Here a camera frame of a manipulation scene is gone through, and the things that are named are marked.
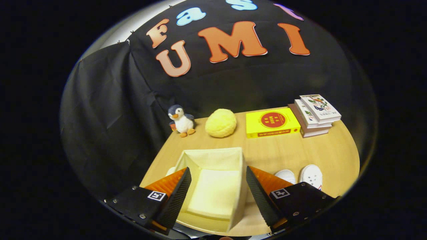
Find white book with illustrated cover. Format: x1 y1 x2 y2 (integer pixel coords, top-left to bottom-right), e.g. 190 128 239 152
300 94 342 123

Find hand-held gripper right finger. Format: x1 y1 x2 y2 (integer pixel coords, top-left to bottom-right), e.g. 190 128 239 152
246 166 341 234

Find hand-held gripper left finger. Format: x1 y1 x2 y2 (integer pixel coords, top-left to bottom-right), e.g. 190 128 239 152
105 167 192 235

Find brown book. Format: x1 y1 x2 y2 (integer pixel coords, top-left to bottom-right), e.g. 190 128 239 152
288 103 330 138

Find penguin plush toy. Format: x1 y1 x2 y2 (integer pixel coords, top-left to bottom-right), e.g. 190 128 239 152
167 105 196 138

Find row of small cloth clips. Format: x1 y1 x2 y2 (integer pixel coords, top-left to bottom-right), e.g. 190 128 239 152
80 4 174 62

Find beige fabric storage box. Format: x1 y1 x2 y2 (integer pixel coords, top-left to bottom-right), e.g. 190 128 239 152
166 147 248 234

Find yellow round plush bun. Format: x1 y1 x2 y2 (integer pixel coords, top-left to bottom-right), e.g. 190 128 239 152
205 109 237 138

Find yellow book with red circle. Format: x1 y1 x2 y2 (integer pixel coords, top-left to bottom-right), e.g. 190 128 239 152
246 107 301 139

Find white canvas shoe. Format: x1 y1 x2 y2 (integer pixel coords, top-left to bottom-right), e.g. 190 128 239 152
298 164 323 190
274 169 297 185

